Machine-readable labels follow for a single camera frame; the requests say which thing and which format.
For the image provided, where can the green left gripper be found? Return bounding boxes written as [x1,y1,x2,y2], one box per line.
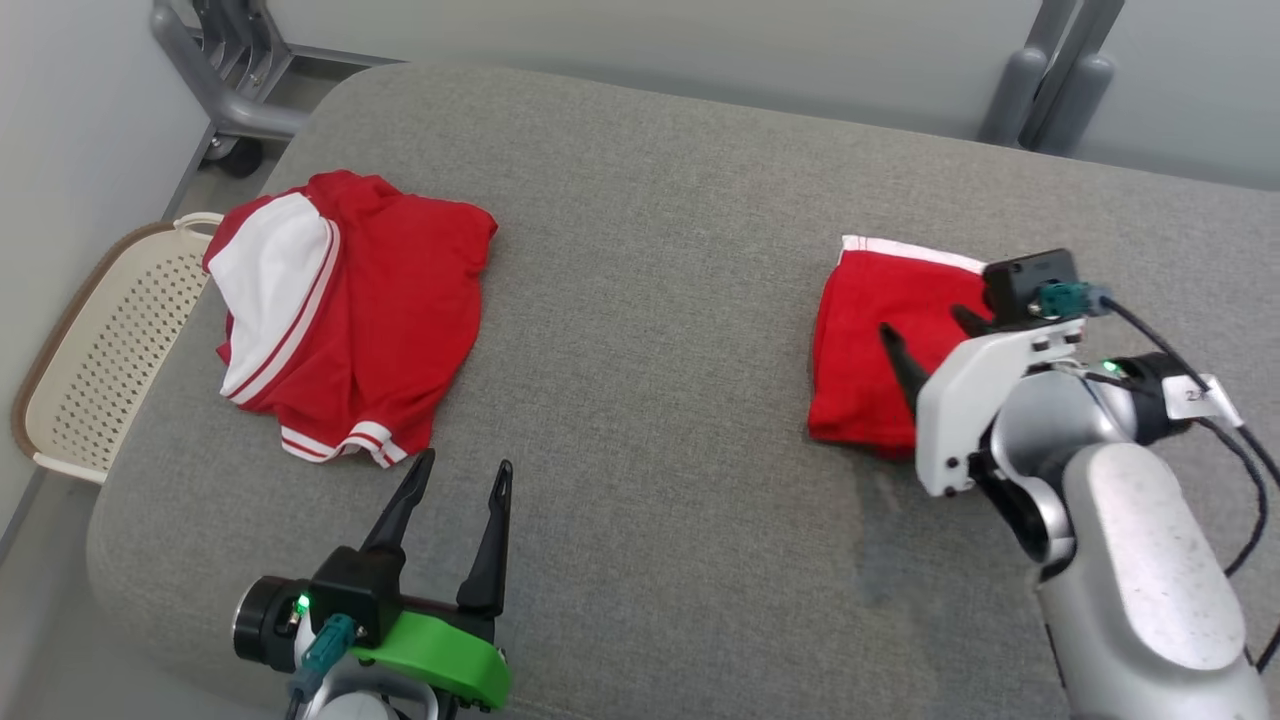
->
[348,448,515,714]

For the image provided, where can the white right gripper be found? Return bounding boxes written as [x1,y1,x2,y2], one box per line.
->
[879,304,1087,499]

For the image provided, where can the red shorts with white stripe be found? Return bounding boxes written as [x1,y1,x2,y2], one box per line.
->
[808,235,1001,461]

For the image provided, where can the red and white jersey shirt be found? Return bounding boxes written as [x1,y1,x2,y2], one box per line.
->
[203,170,499,469]

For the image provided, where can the beige perforated laundry basket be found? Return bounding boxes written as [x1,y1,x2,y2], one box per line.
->
[12,212,227,486]

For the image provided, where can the teal-plug right camera cable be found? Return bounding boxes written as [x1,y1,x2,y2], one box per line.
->
[1038,282,1280,673]

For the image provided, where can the teal-plug camera cable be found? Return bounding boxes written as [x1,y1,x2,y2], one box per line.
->
[1038,282,1280,673]
[288,613,360,720]

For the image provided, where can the teal-plug left camera cable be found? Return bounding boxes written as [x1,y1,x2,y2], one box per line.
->
[288,613,360,720]

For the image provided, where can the small white cable tag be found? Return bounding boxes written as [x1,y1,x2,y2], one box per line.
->
[1165,375,1245,430]

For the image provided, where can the grey metal cart frame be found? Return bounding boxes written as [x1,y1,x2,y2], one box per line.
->
[150,0,401,179]

